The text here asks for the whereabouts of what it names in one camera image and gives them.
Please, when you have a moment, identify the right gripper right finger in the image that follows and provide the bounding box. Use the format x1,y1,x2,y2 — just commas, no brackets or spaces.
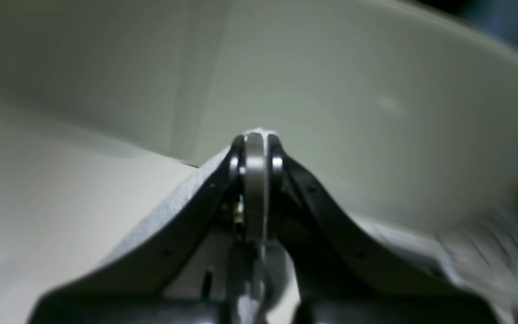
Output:
268,135,498,324

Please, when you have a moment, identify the grey t-shirt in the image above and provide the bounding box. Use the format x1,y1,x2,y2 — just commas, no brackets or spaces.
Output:
106,129,518,324

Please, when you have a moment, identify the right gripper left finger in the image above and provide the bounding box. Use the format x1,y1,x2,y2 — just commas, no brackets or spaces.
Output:
30,135,244,324

